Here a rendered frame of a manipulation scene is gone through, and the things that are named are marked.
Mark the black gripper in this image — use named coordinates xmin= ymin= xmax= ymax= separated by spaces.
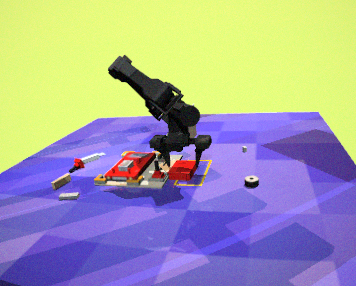
xmin=149 ymin=120 xmax=212 ymax=168

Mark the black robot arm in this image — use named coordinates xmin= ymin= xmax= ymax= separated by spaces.
xmin=108 ymin=55 xmax=200 ymax=152

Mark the black toy tyre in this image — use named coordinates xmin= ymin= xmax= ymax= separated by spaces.
xmin=245 ymin=175 xmax=259 ymax=188

